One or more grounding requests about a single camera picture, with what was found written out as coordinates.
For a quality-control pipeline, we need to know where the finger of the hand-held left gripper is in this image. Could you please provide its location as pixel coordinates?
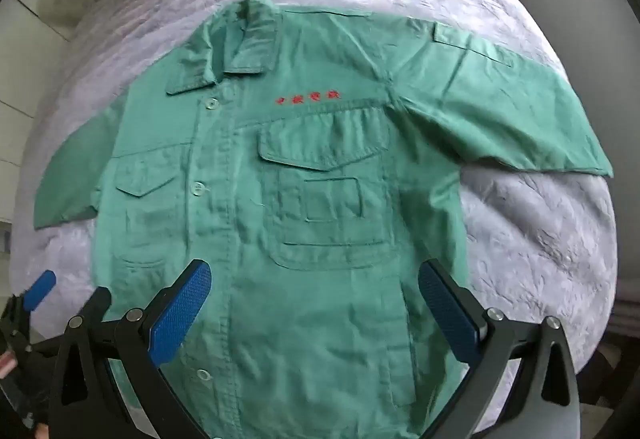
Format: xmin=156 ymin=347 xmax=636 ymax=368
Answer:
xmin=5 ymin=270 xmax=57 ymax=340
xmin=82 ymin=286 xmax=112 ymax=325

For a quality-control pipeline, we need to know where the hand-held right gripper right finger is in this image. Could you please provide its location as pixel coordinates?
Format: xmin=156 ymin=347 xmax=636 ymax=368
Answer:
xmin=418 ymin=260 xmax=582 ymax=439

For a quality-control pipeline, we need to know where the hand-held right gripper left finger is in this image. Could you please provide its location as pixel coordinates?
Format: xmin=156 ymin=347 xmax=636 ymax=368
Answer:
xmin=52 ymin=259 xmax=213 ymax=439

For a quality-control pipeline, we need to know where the green button-up shirt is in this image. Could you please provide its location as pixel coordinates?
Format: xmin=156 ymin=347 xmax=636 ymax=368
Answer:
xmin=32 ymin=0 xmax=615 ymax=439

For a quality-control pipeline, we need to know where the person's left hand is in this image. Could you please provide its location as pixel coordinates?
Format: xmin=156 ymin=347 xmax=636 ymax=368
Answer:
xmin=0 ymin=351 xmax=51 ymax=439

